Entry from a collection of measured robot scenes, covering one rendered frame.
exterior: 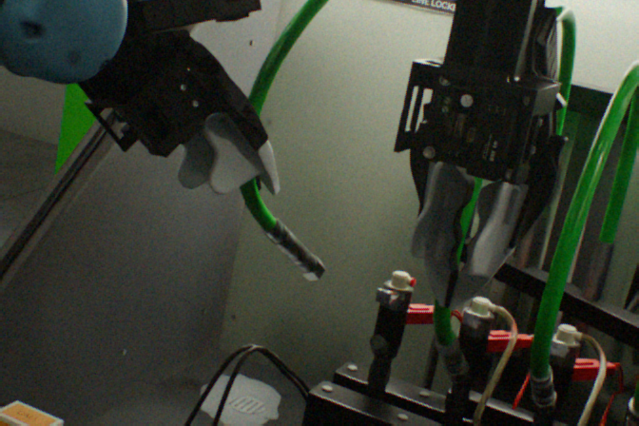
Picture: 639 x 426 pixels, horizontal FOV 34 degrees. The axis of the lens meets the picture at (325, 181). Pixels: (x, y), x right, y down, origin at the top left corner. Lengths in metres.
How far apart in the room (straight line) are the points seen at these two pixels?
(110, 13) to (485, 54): 0.21
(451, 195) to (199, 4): 0.27
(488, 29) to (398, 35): 0.70
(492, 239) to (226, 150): 0.27
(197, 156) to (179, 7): 0.13
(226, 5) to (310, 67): 0.49
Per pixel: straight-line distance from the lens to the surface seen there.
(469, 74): 0.56
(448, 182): 0.63
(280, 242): 0.91
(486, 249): 0.61
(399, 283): 0.98
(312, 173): 1.31
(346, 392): 1.01
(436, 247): 0.64
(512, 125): 0.56
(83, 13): 0.59
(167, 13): 0.79
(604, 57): 1.19
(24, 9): 0.57
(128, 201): 1.12
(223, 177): 0.81
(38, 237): 1.02
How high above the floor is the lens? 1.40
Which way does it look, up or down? 14 degrees down
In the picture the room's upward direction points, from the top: 11 degrees clockwise
